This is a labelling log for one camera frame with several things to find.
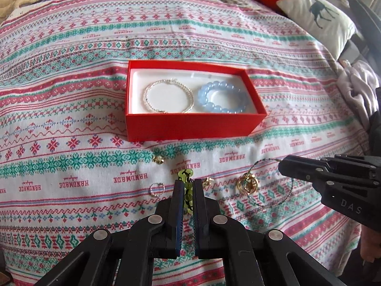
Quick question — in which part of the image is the black angular object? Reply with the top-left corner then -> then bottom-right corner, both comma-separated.
348,0 -> 381,63

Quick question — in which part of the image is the lavender cloth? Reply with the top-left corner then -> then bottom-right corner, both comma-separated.
336,60 -> 380,128

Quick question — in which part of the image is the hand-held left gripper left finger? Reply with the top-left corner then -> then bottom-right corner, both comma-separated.
35,179 -> 185,286

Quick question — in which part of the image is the red jewelry box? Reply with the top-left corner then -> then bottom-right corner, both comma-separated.
125,60 -> 267,142

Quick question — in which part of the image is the thin green beaded bracelet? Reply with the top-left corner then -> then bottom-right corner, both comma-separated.
243,158 -> 295,208

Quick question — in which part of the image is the silver bead bracelet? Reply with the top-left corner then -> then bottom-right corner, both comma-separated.
145,78 -> 195,114

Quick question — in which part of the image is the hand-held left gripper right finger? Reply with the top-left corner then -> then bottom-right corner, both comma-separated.
193,179 -> 347,286

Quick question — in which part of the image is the gold ring ornament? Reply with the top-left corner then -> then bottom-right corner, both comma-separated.
236,174 -> 260,195

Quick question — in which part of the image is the deer print pillow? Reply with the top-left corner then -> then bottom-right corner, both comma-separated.
276,0 -> 357,60

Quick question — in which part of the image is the brown object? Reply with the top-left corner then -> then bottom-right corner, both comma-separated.
0,270 -> 14,286

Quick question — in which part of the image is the green bead bracelet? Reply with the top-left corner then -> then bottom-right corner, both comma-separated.
178,168 -> 195,215

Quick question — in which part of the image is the silver ring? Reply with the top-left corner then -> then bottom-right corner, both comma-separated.
149,183 -> 165,197

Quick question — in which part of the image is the blue bead bracelet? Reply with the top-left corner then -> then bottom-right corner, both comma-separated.
195,81 -> 249,117

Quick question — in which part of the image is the patterned knit-print blanket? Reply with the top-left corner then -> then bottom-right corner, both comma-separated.
0,0 -> 372,286

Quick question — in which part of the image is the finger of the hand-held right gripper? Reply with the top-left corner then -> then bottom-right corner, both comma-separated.
279,156 -> 328,182

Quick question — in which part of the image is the person's right hand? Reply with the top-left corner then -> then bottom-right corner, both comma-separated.
361,223 -> 381,276

